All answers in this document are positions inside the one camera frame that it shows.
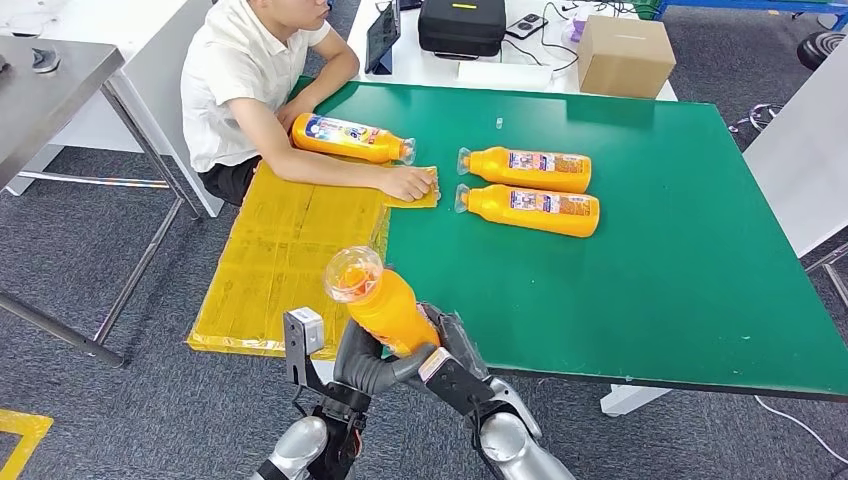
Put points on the person's left hand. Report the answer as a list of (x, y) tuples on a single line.
[(293, 114)]

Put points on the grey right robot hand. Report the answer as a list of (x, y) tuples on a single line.
[(460, 341)]

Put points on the person's right hand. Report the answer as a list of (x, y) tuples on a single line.
[(411, 184)]

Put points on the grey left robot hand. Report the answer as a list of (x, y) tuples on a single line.
[(358, 368)]

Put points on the orange detergent bottle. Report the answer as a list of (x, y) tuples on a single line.
[(344, 139), (391, 311), (497, 208), (493, 167)]

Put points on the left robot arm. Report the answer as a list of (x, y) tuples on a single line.
[(298, 450)]

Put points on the person's right forearm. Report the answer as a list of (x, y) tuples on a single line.
[(331, 173)]

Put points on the person's left forearm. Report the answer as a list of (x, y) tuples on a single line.
[(331, 86)]

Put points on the person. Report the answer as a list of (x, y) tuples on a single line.
[(232, 73)]

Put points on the black tablet on stand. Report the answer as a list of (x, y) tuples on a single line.
[(381, 34)]

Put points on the yellow taped cardboard sheet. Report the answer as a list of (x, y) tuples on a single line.
[(291, 252)]

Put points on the small black device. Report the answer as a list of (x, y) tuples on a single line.
[(411, 4)]

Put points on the black carrying case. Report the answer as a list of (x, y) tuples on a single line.
[(462, 28)]

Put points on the purple small container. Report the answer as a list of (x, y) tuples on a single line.
[(578, 31)]

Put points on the stainless steel table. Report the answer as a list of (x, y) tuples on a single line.
[(46, 99)]

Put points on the brown cardboard box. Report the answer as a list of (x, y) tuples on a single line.
[(623, 56)]

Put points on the small grey metal object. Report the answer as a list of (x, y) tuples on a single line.
[(46, 60)]

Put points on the green plastic crate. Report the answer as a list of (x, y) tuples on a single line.
[(641, 6)]

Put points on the yellow floor tape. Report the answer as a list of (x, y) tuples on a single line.
[(20, 437)]

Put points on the blue metal shelving rack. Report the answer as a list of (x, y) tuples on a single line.
[(748, 5)]

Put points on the white board panel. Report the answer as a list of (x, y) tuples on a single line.
[(802, 159)]

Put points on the black round stool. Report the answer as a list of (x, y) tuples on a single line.
[(821, 52)]

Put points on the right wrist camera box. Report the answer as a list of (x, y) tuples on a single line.
[(457, 387)]

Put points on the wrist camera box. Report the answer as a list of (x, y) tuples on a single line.
[(305, 331), (457, 387)]

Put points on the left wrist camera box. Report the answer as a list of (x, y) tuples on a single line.
[(305, 331)]

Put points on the grey metal frame leg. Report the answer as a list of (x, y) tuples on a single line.
[(831, 278)]

